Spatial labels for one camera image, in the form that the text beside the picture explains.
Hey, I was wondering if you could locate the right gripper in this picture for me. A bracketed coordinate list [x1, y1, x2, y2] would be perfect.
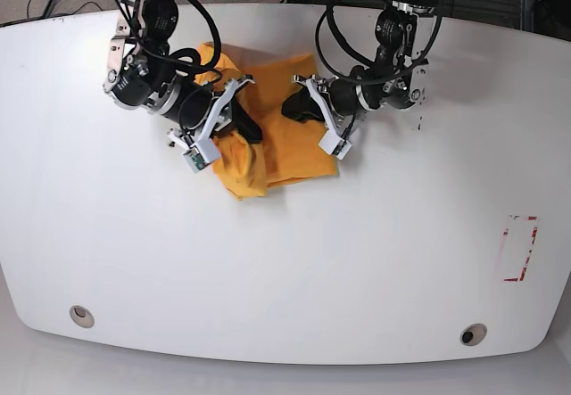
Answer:
[103, 62, 263, 154]

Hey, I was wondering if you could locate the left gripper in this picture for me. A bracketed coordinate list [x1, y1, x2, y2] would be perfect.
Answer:
[281, 71, 427, 141]

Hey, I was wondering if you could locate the orange yellow t-shirt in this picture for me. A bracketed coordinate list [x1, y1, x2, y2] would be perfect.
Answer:
[211, 53, 337, 200]

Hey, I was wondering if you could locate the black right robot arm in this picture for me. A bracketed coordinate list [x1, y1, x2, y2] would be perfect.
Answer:
[103, 0, 262, 172]

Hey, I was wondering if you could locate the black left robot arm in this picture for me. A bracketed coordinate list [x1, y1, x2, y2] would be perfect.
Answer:
[282, 0, 443, 160]

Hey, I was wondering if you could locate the left table grommet hole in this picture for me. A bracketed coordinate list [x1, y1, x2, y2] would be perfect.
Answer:
[70, 305, 95, 329]

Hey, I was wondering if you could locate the table grommet hole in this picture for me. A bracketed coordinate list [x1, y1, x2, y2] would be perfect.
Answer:
[70, 305, 95, 329]
[459, 323, 487, 347]

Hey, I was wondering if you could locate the red tape marker rectangle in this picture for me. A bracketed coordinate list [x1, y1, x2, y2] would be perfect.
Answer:
[499, 215, 539, 283]

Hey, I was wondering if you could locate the right table grommet hole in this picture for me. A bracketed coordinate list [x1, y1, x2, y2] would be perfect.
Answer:
[459, 323, 487, 347]

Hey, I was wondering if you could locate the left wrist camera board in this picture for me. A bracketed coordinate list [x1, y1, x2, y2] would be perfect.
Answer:
[319, 130, 352, 160]

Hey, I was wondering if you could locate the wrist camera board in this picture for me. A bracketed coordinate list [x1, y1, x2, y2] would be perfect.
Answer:
[319, 130, 352, 160]
[183, 141, 221, 173]

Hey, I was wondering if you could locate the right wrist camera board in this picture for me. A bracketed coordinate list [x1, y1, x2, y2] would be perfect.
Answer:
[183, 141, 221, 173]

